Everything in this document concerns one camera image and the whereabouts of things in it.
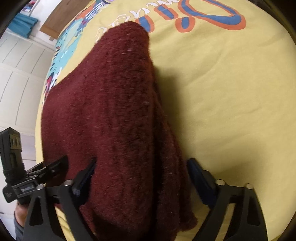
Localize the white wardrobe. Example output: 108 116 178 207
0 30 57 163

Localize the maroon knit sweater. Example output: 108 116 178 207
41 21 198 241

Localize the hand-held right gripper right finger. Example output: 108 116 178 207
187 158 266 241

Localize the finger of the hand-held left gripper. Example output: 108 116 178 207
24 156 69 183

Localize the yellow printed blanket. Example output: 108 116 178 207
35 0 296 241

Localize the teal curtain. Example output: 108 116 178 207
10 16 39 39

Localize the person's left forearm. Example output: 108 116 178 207
13 203 31 238

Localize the wooden headboard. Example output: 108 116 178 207
39 0 71 42

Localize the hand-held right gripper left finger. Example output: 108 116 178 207
23 157 97 241

